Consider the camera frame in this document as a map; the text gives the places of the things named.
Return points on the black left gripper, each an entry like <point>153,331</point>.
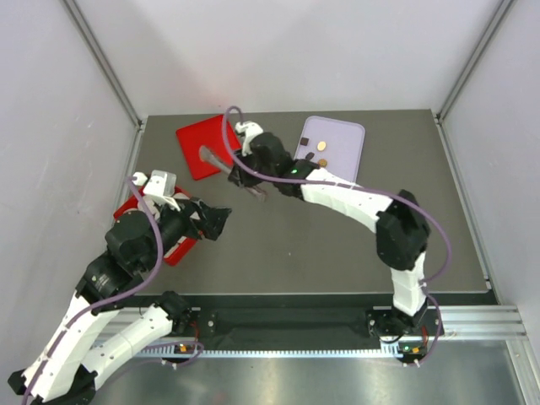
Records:
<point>213,219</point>

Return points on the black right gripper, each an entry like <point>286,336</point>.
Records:
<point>239,176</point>

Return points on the metal tongs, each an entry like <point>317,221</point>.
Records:
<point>208,156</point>

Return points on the red chocolate box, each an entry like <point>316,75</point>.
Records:
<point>179,249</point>

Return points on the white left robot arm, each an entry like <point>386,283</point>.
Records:
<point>72,368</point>

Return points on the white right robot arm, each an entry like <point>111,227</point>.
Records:
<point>401,232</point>

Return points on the red box lid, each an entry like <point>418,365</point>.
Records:
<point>205,134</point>

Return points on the lavender plastic tray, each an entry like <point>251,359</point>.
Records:
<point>345,141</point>

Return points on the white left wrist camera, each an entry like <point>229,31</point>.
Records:
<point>160,187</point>

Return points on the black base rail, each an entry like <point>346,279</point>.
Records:
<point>251,328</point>

